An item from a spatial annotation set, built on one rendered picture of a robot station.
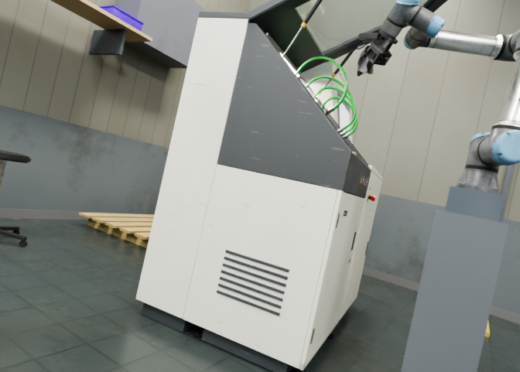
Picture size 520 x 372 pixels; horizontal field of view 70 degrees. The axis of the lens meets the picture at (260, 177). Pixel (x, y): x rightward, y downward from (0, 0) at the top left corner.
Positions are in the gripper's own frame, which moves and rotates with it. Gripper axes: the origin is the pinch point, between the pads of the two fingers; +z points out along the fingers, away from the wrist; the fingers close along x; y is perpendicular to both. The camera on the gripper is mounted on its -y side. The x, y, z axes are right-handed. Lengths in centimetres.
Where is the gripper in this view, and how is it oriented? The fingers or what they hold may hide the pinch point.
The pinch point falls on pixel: (358, 72)
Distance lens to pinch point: 172.0
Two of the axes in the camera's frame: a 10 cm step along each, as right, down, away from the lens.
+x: 8.7, -0.3, 4.9
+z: -3.5, 6.5, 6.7
